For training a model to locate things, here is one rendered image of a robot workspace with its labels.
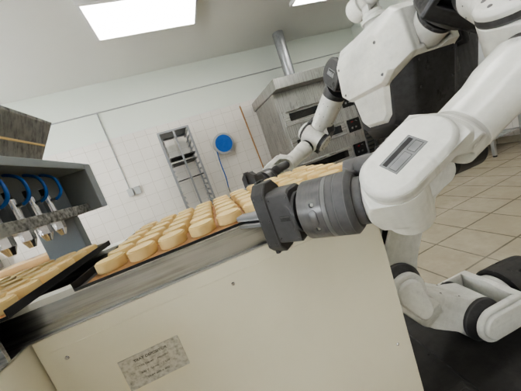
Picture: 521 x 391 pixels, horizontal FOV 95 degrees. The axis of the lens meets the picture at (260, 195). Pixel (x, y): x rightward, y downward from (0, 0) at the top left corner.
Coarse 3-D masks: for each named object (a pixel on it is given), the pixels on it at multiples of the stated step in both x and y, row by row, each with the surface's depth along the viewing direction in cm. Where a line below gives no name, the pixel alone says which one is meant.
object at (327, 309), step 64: (256, 256) 47; (320, 256) 50; (384, 256) 54; (128, 320) 43; (192, 320) 46; (256, 320) 48; (320, 320) 52; (384, 320) 56; (64, 384) 42; (128, 384) 44; (192, 384) 47; (256, 384) 50; (320, 384) 53; (384, 384) 57
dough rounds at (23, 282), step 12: (72, 252) 70; (84, 252) 63; (48, 264) 63; (60, 264) 56; (72, 264) 57; (12, 276) 64; (24, 276) 59; (36, 276) 51; (48, 276) 50; (0, 288) 53; (12, 288) 48; (24, 288) 44; (0, 300) 40; (12, 300) 40; (0, 312) 38
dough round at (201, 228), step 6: (198, 222) 47; (204, 222) 45; (210, 222) 44; (192, 228) 44; (198, 228) 43; (204, 228) 43; (210, 228) 44; (192, 234) 44; (198, 234) 43; (204, 234) 44
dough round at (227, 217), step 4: (236, 208) 47; (224, 212) 48; (228, 212) 46; (232, 212) 45; (236, 212) 45; (240, 212) 47; (216, 216) 46; (220, 216) 45; (224, 216) 44; (228, 216) 44; (232, 216) 45; (236, 216) 45; (220, 220) 45; (224, 220) 45; (228, 220) 45; (232, 220) 45; (236, 220) 45; (220, 224) 45; (224, 224) 45; (228, 224) 45
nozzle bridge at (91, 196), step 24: (0, 168) 50; (24, 168) 56; (48, 168) 64; (72, 168) 74; (0, 192) 56; (72, 192) 81; (96, 192) 83; (0, 216) 53; (48, 216) 61; (72, 216) 75; (48, 240) 82; (72, 240) 83
